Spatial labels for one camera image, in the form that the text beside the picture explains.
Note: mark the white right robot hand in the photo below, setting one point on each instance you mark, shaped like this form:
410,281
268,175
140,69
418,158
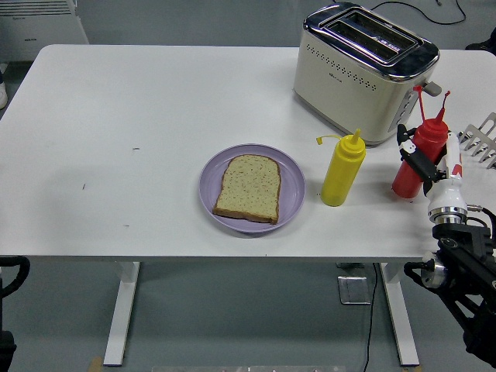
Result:
447,193

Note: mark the red squeeze bottle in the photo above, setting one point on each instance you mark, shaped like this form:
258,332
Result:
407,182

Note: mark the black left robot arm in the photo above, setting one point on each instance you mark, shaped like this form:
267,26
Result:
4,348

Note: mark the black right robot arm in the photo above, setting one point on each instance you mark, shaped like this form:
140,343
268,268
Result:
465,240

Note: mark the slice of bread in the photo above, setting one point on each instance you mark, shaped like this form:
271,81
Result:
248,190

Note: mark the silver metal toast rack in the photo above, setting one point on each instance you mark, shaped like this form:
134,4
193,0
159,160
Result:
474,129

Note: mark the yellow squeeze bottle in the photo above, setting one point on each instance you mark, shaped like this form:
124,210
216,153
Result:
341,174

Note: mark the white table leg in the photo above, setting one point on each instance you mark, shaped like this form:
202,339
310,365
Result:
122,310
401,317

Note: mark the metal floor outlet box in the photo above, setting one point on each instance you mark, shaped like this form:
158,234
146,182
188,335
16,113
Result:
353,290

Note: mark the cream and chrome toaster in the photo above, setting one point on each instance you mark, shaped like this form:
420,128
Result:
341,93

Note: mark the person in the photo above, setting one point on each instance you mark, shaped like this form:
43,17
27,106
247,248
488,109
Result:
482,42

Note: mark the purple round plate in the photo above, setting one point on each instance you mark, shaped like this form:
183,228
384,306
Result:
291,193

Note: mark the white ribbed appliance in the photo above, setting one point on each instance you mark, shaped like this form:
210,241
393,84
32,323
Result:
38,31

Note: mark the white shoe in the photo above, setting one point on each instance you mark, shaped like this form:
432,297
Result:
2,95

